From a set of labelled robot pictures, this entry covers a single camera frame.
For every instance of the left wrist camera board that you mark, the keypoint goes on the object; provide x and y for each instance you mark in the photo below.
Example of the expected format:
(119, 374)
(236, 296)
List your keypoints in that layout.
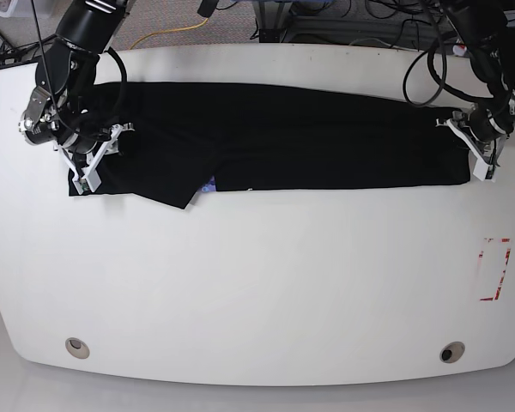
(484, 171)

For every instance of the red tape rectangle marking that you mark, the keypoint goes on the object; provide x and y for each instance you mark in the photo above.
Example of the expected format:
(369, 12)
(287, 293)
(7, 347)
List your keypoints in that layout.
(491, 268)

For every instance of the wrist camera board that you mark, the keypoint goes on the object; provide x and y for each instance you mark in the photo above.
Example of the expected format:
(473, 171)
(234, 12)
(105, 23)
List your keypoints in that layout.
(484, 171)
(89, 182)

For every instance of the white storage box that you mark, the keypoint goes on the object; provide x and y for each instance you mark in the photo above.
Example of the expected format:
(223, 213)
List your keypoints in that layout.
(7, 8)

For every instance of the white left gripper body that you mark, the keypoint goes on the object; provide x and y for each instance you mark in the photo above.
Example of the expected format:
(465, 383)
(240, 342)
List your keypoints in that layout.
(480, 134)

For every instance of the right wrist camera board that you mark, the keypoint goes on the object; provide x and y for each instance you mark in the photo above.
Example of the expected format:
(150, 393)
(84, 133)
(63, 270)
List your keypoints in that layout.
(89, 182)

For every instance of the aluminium frame post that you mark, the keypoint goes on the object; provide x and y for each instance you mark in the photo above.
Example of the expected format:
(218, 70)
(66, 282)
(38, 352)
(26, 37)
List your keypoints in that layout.
(271, 17)

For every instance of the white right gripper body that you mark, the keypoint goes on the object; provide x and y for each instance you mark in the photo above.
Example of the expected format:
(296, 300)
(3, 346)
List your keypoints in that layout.
(109, 147)

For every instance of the black T-shirt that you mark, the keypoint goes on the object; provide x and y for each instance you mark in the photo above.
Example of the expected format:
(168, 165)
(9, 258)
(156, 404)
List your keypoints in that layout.
(261, 137)

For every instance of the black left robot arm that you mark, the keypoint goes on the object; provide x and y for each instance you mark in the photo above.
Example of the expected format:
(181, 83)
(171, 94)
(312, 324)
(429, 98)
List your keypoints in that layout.
(483, 28)

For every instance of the black tripod stand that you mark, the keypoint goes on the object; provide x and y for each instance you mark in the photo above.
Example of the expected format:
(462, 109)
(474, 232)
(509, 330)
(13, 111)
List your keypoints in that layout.
(19, 42)

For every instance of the left table cable grommet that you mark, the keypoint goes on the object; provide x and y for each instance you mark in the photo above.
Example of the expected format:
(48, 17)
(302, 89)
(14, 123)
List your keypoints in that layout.
(77, 348)

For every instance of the right table cable grommet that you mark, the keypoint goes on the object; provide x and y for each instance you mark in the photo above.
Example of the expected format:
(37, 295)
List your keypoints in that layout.
(452, 352)

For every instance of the table cable grommet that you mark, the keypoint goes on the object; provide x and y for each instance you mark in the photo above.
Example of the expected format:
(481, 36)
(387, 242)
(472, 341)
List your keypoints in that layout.
(77, 348)
(452, 352)

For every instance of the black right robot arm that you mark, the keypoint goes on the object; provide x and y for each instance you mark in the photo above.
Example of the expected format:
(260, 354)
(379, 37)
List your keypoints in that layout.
(64, 77)

